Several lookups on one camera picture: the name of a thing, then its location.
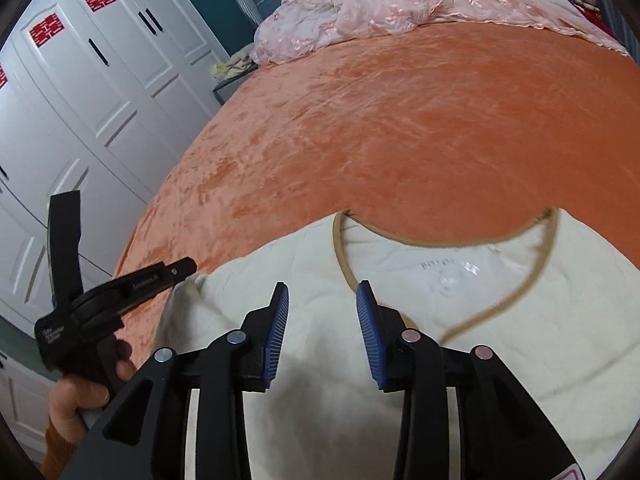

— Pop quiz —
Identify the white wardrobe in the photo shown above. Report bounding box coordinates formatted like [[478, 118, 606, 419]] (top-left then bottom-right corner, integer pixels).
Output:
[[0, 0, 232, 466]]

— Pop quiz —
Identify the grey striped cushion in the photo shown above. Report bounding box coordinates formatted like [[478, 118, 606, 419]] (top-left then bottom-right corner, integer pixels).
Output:
[[227, 0, 263, 28]]

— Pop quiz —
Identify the person's left forearm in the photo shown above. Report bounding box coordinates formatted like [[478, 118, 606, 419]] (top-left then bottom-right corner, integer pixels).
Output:
[[42, 422, 81, 480]]

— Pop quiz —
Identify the person's left hand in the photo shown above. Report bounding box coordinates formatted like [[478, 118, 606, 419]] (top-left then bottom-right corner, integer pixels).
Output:
[[48, 341, 138, 431]]

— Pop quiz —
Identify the orange plush blanket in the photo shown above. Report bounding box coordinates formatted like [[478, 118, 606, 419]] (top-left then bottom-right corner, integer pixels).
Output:
[[112, 25, 640, 356]]

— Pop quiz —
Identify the red cloth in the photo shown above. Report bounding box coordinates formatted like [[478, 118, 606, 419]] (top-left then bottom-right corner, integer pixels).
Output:
[[500, 0, 618, 38]]

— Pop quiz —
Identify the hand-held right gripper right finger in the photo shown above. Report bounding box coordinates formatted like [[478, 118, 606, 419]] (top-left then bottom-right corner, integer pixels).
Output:
[[356, 280, 586, 480]]

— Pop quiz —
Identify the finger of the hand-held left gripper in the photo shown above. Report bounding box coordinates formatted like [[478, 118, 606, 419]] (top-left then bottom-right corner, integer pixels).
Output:
[[79, 258, 197, 322], [48, 191, 84, 311]]

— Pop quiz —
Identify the dark nightstand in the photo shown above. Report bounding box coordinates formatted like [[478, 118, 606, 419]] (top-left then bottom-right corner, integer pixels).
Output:
[[212, 67, 261, 107]]

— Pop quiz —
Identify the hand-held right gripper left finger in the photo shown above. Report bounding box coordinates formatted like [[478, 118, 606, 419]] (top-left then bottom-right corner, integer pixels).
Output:
[[60, 282, 291, 480]]

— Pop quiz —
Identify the cream quilted jacket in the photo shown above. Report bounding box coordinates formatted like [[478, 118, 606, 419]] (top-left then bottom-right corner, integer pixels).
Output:
[[155, 207, 640, 480]]

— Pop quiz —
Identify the grey blue curtain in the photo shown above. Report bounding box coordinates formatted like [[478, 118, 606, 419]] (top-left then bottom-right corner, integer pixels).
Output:
[[590, 0, 640, 58]]

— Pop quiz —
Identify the pink lace bedspread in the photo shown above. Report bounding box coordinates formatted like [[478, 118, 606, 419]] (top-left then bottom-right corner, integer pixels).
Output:
[[254, 0, 632, 65]]

